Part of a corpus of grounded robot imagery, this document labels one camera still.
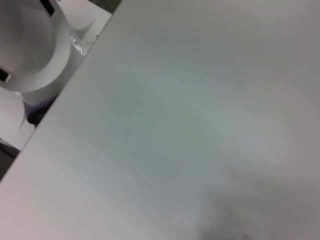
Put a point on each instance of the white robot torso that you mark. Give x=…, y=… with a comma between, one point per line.
x=30, y=50

